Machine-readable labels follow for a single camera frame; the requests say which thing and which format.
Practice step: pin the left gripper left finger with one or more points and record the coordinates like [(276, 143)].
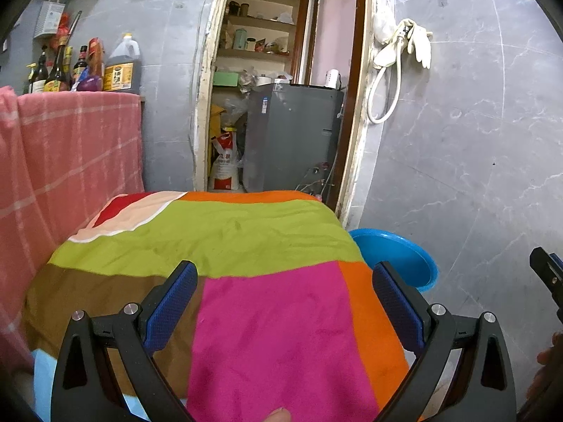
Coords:
[(85, 387)]

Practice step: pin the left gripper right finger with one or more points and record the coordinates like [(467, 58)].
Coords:
[(482, 387)]

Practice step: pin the right hand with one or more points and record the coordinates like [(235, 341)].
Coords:
[(544, 360)]

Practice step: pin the left hand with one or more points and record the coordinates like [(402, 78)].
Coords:
[(278, 415)]

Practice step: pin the blue plastic basin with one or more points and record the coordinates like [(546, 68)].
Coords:
[(414, 264)]

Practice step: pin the colourful patchwork table cloth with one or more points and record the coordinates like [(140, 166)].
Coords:
[(284, 315)]

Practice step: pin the pink plaid cloth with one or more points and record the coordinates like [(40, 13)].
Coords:
[(64, 155)]

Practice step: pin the red white sack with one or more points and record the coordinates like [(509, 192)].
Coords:
[(224, 175)]

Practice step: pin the purple onion on counter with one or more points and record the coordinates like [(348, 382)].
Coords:
[(90, 83)]

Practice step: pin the dark sauce bottle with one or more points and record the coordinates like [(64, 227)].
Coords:
[(57, 79)]

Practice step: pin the large cooking oil jug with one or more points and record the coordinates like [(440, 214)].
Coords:
[(123, 68)]

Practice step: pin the green box on shelf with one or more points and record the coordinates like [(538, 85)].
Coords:
[(226, 79)]

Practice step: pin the wooden shelf unit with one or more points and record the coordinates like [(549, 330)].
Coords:
[(263, 36)]

